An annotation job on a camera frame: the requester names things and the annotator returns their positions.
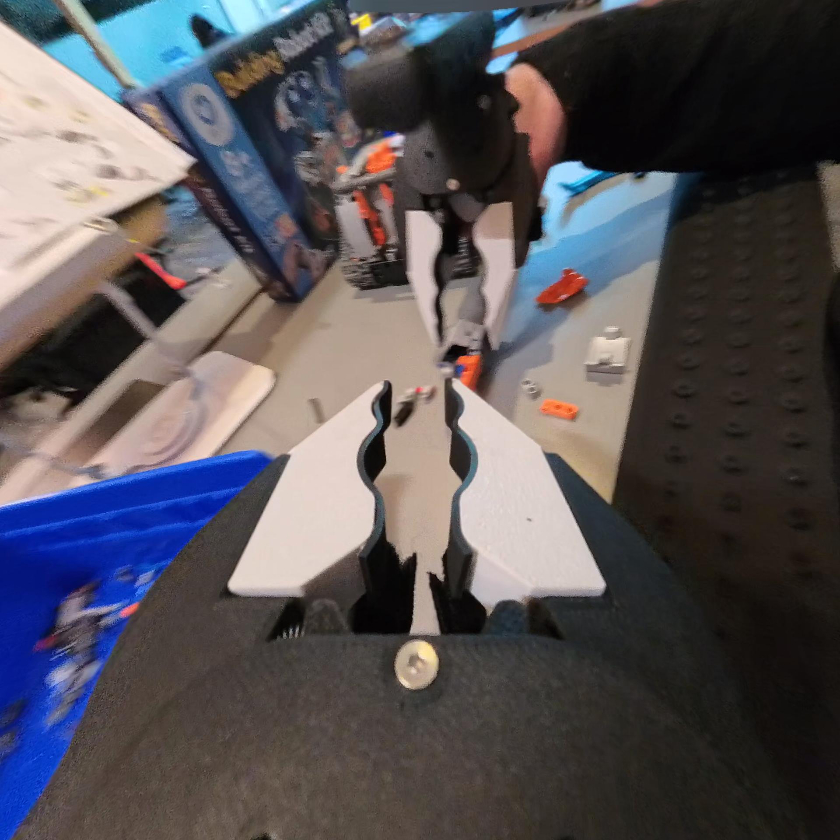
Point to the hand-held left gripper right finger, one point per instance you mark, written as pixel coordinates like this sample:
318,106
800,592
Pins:
525,525

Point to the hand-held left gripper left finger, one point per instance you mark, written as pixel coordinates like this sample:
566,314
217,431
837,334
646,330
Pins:
308,525

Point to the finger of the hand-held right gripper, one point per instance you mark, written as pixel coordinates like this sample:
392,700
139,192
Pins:
499,275
423,275

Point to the grey toy motor block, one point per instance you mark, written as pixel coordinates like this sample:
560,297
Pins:
469,315

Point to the orange toy bracket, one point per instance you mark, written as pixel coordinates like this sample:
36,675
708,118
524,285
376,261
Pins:
469,369

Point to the person's right hand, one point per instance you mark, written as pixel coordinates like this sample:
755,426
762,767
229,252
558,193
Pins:
538,118

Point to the orange studded toy piece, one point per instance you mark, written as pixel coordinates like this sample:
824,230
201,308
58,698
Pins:
561,287

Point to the grey orange toy tracked robot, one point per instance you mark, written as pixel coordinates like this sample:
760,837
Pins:
367,223

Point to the black toy axle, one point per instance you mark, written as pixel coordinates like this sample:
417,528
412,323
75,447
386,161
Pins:
315,410

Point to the small grey toy connector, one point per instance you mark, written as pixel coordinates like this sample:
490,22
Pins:
531,388

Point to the orange flat toy plate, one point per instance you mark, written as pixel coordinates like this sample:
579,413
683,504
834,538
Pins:
560,409

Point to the grey curved toy panel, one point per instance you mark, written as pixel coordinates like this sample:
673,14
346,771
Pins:
607,351

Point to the black toy connector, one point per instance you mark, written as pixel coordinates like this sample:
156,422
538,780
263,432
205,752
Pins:
401,410

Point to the blue robot kit box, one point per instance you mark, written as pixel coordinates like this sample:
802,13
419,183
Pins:
262,164

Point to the blue bin with white tag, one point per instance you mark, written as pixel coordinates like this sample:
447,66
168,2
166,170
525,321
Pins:
98,525

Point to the black dimpled pad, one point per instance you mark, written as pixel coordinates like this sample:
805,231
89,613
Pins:
735,459

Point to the pile of small toy parts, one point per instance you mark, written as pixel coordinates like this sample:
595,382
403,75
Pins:
79,636

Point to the open instruction booklet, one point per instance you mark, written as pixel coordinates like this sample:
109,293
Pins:
65,144

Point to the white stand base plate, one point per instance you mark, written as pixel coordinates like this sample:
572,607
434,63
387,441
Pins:
164,407

